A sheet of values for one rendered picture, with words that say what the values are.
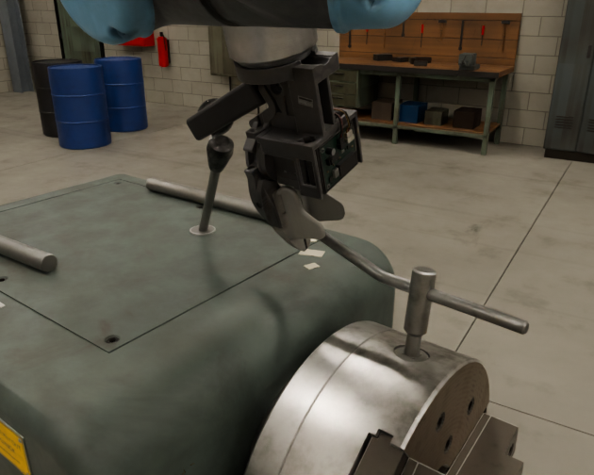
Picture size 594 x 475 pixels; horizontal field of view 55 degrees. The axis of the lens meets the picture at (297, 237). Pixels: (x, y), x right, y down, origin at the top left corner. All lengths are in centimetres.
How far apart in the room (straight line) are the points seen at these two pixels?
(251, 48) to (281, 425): 32
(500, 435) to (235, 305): 32
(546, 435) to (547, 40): 522
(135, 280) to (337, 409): 29
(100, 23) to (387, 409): 37
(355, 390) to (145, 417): 18
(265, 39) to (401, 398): 32
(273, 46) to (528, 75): 670
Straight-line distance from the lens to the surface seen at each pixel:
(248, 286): 64
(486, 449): 68
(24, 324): 63
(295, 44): 47
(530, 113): 717
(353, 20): 29
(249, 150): 52
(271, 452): 53
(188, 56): 935
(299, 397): 54
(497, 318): 51
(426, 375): 54
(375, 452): 51
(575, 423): 262
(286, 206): 55
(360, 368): 54
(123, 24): 36
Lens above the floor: 155
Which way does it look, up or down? 23 degrees down
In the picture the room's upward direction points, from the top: straight up
